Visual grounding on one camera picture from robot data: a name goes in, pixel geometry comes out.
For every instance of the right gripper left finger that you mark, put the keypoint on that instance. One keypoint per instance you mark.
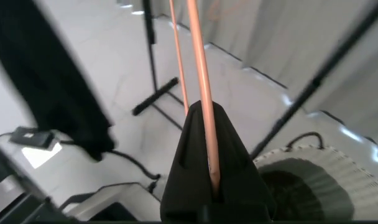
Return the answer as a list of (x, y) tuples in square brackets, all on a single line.
[(186, 180)]

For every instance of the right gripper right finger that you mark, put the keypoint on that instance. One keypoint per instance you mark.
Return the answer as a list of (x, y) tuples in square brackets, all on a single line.
[(242, 186)]

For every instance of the pink clothes hanger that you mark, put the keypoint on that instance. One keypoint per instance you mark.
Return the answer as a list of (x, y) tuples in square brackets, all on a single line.
[(204, 93)]

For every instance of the black garment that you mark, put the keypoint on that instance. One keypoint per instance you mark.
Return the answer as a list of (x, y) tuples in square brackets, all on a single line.
[(46, 77)]

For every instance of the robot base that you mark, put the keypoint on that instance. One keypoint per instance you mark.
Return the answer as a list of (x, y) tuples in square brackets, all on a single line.
[(130, 202)]

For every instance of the black clothes rack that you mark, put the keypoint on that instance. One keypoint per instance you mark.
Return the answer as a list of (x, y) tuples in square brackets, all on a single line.
[(154, 96)]

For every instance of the white laundry basket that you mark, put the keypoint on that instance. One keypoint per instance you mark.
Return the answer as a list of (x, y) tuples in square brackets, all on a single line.
[(347, 174)]

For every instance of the white curtain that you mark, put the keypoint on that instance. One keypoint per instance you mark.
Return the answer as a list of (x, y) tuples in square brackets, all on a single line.
[(285, 37)]

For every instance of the black power adapter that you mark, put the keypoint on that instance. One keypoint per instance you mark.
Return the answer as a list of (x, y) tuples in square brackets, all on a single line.
[(30, 137)]

